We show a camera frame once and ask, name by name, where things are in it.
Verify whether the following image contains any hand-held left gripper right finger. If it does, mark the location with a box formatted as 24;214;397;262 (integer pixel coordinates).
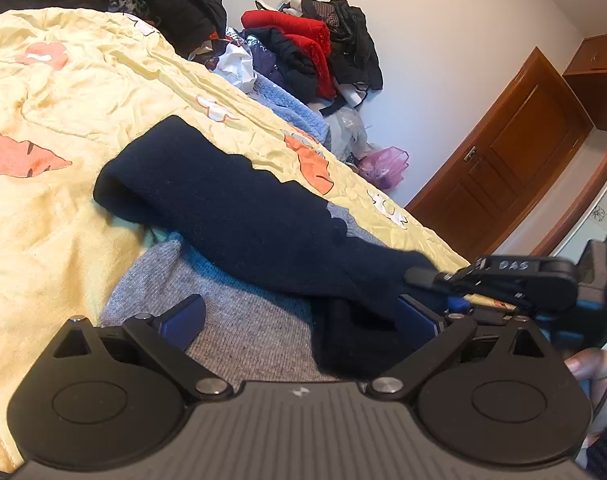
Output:
367;294;551;399

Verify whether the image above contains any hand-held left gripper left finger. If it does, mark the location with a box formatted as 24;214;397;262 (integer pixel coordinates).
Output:
50;294;232;402

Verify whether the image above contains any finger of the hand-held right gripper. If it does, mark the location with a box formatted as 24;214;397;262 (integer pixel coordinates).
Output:
405;255;580;312

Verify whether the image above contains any grey knit garment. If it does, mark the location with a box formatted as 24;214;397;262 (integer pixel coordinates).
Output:
100;200;379;386

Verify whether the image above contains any navy knit garment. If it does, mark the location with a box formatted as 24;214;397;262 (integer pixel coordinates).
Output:
93;115;447;382

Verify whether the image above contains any person's right hand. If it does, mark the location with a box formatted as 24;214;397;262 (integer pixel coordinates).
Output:
566;349;607;397

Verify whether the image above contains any wooden door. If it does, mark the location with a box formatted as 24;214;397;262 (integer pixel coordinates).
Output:
406;46;594;256

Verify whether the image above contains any pink plastic bag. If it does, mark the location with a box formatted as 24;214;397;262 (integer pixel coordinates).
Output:
357;146;411;191

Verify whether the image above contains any wooden cabinet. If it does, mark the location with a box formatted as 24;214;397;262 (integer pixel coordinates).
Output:
563;30;607;136

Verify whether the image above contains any clear plastic bag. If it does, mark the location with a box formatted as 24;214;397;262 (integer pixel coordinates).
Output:
324;105;370;161

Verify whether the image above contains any yellow floral bed sheet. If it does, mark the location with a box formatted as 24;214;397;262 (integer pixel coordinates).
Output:
0;7;517;476

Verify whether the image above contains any light blue fleece blanket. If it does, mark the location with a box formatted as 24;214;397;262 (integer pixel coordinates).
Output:
248;76;331;147

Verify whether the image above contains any white plastic bag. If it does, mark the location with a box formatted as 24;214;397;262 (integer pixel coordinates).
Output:
203;42;259;92

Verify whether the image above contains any dark navy jacket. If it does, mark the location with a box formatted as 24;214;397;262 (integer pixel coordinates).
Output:
243;27;320;107

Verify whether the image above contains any black patterned garment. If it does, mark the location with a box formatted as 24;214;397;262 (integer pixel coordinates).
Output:
299;0;385;92

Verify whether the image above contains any red garment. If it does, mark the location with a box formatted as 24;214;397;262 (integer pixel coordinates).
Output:
240;10;338;101

